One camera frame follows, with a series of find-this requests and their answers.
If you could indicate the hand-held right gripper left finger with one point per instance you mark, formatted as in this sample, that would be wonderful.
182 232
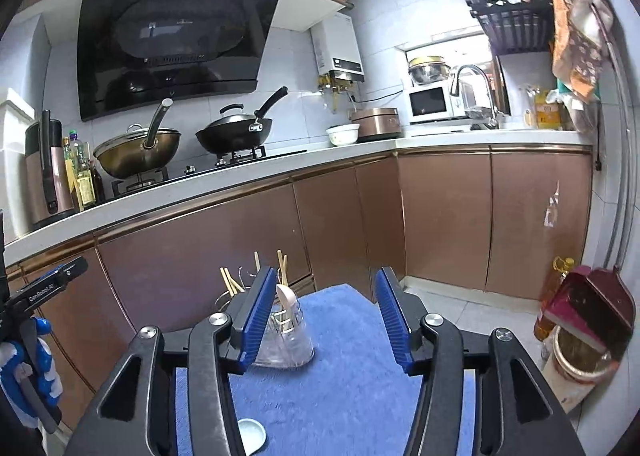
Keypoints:
257 321

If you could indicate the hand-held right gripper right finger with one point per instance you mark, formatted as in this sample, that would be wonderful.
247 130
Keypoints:
392 321

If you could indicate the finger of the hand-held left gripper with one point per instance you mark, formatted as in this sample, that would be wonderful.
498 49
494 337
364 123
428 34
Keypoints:
47 288

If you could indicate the white ceramic spoon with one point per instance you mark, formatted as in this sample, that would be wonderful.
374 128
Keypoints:
252 436
285 298

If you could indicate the clear plastic utensil holder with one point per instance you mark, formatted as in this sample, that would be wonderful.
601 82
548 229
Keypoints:
290 346

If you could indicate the wooden chopstick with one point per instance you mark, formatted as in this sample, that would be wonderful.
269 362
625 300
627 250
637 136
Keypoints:
257 261
233 280
280 266
286 270
224 277

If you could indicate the person's left hand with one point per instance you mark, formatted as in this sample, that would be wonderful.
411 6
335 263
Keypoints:
47 371

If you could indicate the blue towel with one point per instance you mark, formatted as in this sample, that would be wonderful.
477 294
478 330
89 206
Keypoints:
340 386

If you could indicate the brown thermos kettle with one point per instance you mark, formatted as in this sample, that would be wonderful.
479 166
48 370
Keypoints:
50 176

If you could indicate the yellow seasoning bottle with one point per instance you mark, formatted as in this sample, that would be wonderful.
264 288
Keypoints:
82 181

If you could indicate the bronze lower cabinets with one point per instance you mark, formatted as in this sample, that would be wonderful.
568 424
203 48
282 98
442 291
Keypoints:
450 221

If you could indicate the dark sauce bottle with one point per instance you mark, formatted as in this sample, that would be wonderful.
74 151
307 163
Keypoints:
97 183

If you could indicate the white rice dispenser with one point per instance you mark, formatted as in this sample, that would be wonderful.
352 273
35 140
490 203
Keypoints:
12 161

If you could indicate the black gas stove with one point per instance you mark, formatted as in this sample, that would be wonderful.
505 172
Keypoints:
210 168

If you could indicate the cooking oil bottle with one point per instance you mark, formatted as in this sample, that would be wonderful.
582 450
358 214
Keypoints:
550 291

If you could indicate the wok with glass lid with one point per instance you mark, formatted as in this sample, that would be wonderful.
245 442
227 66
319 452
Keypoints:
135 151

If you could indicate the black wok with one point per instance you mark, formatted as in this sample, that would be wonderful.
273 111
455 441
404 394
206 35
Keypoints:
230 133

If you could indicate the white bowl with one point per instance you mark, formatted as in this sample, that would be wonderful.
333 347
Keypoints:
342 135

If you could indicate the beige bucket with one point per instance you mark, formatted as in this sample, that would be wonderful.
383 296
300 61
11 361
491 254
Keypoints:
580 366

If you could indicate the brown rice cooker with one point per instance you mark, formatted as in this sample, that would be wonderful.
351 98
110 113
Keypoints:
377 123

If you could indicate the red dustpan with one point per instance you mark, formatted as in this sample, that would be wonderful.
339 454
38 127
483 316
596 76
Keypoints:
595 301

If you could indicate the white microwave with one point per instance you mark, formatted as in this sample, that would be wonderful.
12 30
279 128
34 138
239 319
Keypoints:
430 103

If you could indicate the steel mixing bowl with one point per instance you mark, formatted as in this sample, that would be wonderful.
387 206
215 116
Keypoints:
430 71

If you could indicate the chrome faucet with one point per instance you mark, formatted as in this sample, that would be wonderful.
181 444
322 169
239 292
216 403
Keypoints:
482 81

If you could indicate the yellow detergent bottle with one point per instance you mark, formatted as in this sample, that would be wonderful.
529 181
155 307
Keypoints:
547 113

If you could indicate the black range hood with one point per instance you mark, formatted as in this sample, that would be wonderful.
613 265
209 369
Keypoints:
175 46

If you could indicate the white water heater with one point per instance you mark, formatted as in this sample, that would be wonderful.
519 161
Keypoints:
340 46

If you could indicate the patterned hanging cloth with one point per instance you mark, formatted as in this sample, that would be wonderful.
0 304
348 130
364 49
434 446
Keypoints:
575 36

